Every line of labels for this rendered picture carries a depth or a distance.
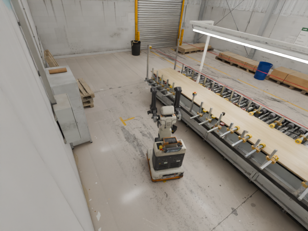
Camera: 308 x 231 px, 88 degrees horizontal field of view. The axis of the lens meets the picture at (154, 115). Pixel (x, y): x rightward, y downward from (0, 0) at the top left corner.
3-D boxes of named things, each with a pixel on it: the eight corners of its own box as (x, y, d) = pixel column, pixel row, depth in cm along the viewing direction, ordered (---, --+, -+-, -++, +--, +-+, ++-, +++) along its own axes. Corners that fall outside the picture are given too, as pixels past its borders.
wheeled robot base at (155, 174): (183, 178, 314) (185, 170, 299) (151, 183, 301) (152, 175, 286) (173, 151, 366) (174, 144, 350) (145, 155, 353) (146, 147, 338)
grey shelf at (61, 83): (72, 149, 356) (48, 87, 262) (65, 125, 415) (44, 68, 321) (92, 142, 376) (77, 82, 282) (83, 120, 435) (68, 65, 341)
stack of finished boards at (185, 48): (211, 48, 1084) (211, 45, 1073) (184, 52, 971) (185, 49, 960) (202, 45, 1133) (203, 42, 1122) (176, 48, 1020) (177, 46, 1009)
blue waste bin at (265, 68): (261, 81, 720) (269, 66, 676) (250, 77, 758) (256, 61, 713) (268, 79, 747) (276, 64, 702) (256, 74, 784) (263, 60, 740)
